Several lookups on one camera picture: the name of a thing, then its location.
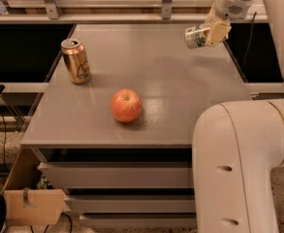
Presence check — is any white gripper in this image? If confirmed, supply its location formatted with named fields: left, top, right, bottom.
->
left=205, top=0, right=253, bottom=47

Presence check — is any white green 7up can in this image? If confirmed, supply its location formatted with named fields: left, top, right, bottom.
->
left=184, top=24, right=210, bottom=49

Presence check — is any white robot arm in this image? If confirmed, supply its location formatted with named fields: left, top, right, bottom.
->
left=192, top=0, right=284, bottom=233

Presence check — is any red apple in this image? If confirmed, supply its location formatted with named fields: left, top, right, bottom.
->
left=110, top=89, right=142, bottom=122

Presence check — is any gold soda can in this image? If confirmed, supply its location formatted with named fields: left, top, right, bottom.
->
left=61, top=38, right=91, bottom=84

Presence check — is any cardboard box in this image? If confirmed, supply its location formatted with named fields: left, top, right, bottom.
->
left=2, top=150, right=65, bottom=226

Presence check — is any metal shelf frame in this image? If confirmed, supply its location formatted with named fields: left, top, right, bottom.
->
left=0, top=0, right=268, bottom=25

